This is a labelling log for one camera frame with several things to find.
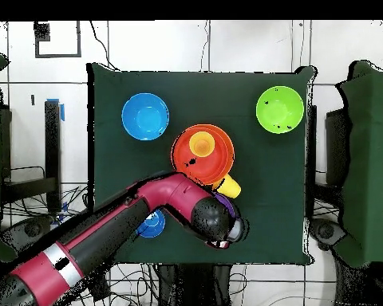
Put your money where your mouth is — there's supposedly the red plastic bowl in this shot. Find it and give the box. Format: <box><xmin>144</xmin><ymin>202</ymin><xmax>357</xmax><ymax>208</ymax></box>
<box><xmin>171</xmin><ymin>127</ymin><xmax>231</xmax><ymax>186</ymax></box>

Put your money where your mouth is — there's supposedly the pale yellow ribbed cup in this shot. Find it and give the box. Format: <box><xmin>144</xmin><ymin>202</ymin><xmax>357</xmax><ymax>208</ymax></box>
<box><xmin>188</xmin><ymin>131</ymin><xmax>216</xmax><ymax>158</ymax></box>

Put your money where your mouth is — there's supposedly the large orange plastic bowl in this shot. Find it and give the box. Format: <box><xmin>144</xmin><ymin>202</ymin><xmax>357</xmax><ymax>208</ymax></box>
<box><xmin>191</xmin><ymin>124</ymin><xmax>236</xmax><ymax>179</ymax></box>

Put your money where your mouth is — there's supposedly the purple plastic bowl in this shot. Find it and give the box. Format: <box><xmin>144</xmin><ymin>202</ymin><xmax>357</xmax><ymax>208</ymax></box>
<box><xmin>214</xmin><ymin>191</ymin><xmax>237</xmax><ymax>218</ymax></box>

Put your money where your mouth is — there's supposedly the yellow plastic cup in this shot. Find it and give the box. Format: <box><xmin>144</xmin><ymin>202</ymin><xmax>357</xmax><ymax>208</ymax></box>
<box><xmin>214</xmin><ymin>173</ymin><xmax>243</xmax><ymax>199</ymax></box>

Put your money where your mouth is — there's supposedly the small dark blue bowl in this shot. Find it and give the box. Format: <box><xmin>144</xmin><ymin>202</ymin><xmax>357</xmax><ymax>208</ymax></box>
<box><xmin>136</xmin><ymin>208</ymin><xmax>166</xmax><ymax>239</ymax></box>

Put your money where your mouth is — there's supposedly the dark green table cloth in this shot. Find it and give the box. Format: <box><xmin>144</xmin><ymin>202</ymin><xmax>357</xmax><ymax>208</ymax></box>
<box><xmin>86</xmin><ymin>62</ymin><xmax>317</xmax><ymax>267</ymax></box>

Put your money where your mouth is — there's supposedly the black power box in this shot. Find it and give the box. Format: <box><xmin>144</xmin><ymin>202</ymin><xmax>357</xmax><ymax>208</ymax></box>
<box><xmin>85</xmin><ymin>270</ymin><xmax>111</xmax><ymax>302</ymax></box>

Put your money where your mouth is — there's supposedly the green plastic bowl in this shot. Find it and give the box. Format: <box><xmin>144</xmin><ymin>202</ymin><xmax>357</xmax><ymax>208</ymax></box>
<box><xmin>255</xmin><ymin>85</ymin><xmax>305</xmax><ymax>135</ymax></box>

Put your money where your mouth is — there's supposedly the light blue plastic bowl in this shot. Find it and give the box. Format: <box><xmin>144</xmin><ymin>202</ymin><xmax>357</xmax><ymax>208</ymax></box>
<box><xmin>120</xmin><ymin>92</ymin><xmax>171</xmax><ymax>142</ymax></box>

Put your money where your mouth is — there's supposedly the black metal stand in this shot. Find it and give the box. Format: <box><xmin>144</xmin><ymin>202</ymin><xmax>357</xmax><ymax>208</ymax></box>
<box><xmin>0</xmin><ymin>99</ymin><xmax>63</xmax><ymax>214</ymax></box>

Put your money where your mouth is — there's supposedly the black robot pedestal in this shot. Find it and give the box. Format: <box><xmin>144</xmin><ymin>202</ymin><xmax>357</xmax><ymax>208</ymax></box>
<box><xmin>159</xmin><ymin>264</ymin><xmax>232</xmax><ymax>306</ymax></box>

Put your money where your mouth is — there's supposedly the thin black floor cable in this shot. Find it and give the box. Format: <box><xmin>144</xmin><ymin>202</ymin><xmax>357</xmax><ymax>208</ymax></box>
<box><xmin>89</xmin><ymin>21</ymin><xmax>120</xmax><ymax>72</ymax></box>
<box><xmin>199</xmin><ymin>21</ymin><xmax>211</xmax><ymax>72</ymax></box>

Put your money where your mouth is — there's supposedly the black square floor frame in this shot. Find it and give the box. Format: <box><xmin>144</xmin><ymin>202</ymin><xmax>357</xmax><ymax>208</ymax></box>
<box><xmin>34</xmin><ymin>21</ymin><xmax>83</xmax><ymax>59</ymax></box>

